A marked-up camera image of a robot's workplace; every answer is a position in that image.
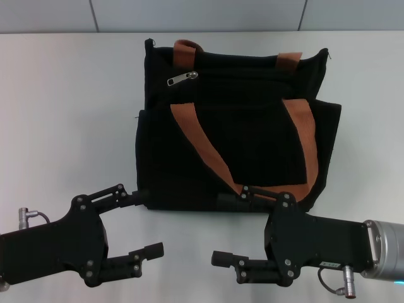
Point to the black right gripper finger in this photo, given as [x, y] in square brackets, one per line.
[252, 269]
[255, 200]

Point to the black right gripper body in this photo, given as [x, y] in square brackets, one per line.
[315, 243]

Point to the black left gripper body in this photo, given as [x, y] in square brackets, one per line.
[60, 243]

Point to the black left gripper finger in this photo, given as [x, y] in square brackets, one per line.
[120, 268]
[107, 197]

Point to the silver metal zipper pull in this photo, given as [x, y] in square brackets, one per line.
[181, 79]

